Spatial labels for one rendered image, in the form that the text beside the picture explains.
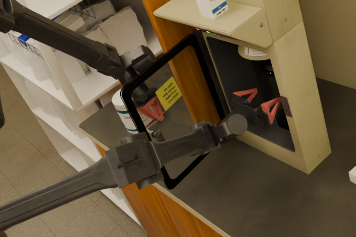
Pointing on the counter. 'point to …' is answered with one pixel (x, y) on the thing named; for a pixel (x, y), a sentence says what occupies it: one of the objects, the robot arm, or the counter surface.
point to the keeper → (286, 106)
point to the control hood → (236, 19)
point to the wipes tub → (123, 113)
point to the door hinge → (212, 71)
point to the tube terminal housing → (277, 58)
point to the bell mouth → (250, 54)
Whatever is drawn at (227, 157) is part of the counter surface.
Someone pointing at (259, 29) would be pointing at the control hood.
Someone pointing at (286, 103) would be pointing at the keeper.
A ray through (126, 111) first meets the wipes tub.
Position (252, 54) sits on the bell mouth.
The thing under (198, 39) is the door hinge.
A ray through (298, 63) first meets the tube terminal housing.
